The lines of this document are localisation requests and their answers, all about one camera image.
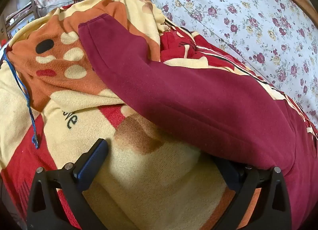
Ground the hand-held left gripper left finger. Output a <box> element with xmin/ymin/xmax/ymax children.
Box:
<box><xmin>26</xmin><ymin>138</ymin><xmax>109</xmax><ymax>230</ymax></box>

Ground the wooden chair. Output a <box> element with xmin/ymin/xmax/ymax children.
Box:
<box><xmin>4</xmin><ymin>0</ymin><xmax>40</xmax><ymax>39</ymax></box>

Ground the printed yellow orange red blanket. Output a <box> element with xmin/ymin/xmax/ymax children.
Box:
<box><xmin>0</xmin><ymin>0</ymin><xmax>314</xmax><ymax>230</ymax></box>

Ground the floral white bed sheet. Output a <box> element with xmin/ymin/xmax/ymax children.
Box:
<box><xmin>114</xmin><ymin>0</ymin><xmax>318</xmax><ymax>117</ymax></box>

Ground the blue cord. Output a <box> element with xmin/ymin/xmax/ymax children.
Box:
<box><xmin>3</xmin><ymin>47</ymin><xmax>40</xmax><ymax>149</ymax></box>

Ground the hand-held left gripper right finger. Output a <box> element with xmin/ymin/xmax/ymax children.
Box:
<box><xmin>213</xmin><ymin>157</ymin><xmax>293</xmax><ymax>230</ymax></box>

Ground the maroon fleece garment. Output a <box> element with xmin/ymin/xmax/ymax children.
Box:
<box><xmin>78</xmin><ymin>13</ymin><xmax>318</xmax><ymax>230</ymax></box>

